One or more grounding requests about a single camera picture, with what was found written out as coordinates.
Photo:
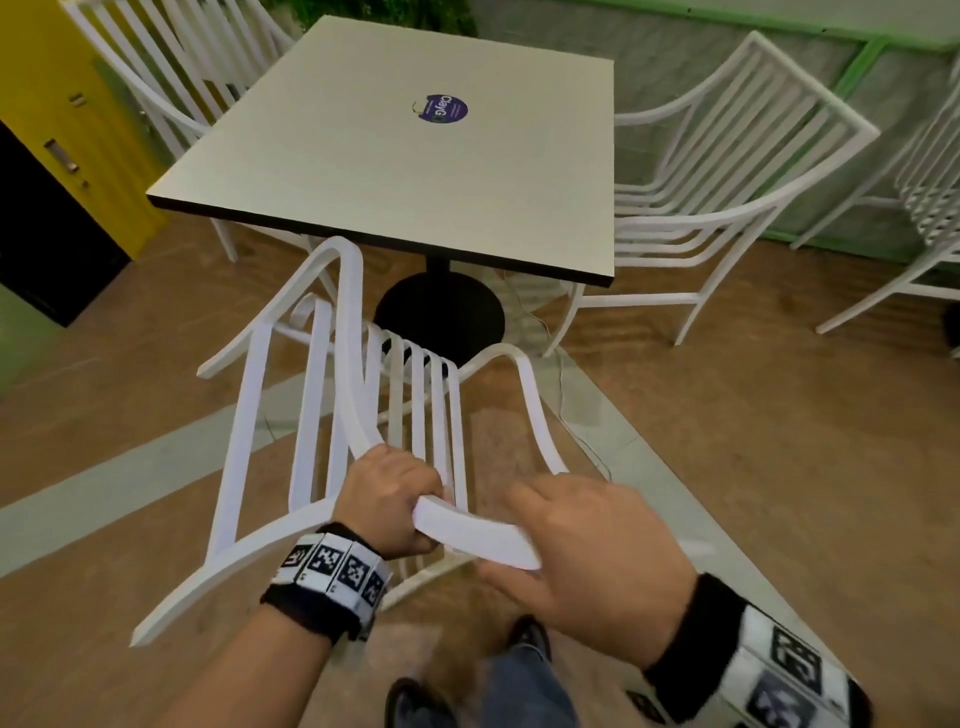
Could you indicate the person's right hand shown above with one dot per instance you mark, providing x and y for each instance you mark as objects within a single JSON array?
[{"x": 607, "y": 562}]

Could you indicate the person's left hand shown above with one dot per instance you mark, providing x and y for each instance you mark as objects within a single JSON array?
[{"x": 379, "y": 499}]

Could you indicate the person's right thumb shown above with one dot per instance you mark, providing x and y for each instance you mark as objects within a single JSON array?
[{"x": 510, "y": 579}]

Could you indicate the person's left fingers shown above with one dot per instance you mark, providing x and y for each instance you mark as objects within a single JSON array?
[{"x": 429, "y": 481}]

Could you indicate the white slatted metal chair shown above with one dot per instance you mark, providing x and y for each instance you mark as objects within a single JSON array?
[
  {"x": 161, "y": 45},
  {"x": 349, "y": 352},
  {"x": 750, "y": 142},
  {"x": 926, "y": 187}
]

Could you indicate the person's left forearm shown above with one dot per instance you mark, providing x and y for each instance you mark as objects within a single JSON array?
[{"x": 251, "y": 675}]

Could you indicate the black shoe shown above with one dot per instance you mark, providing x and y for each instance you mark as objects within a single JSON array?
[
  {"x": 531, "y": 634},
  {"x": 416, "y": 705}
]

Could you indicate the blue jeans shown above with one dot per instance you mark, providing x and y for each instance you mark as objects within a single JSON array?
[{"x": 525, "y": 690}]

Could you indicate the black wristband with marker tags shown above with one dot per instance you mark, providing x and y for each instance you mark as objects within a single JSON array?
[
  {"x": 330, "y": 577},
  {"x": 750, "y": 660}
]

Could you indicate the white square table black base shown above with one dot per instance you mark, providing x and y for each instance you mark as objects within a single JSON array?
[{"x": 390, "y": 142}]

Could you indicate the round purple sticker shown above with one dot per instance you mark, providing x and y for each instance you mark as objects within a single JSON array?
[{"x": 442, "y": 109}]

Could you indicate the black cabinet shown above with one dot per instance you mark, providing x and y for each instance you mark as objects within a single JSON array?
[{"x": 45, "y": 240}]

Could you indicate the green plant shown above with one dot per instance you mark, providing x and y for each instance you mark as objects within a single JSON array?
[{"x": 375, "y": 11}]

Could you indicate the yellow cabinet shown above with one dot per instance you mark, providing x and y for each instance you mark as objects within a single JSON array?
[{"x": 52, "y": 97}]

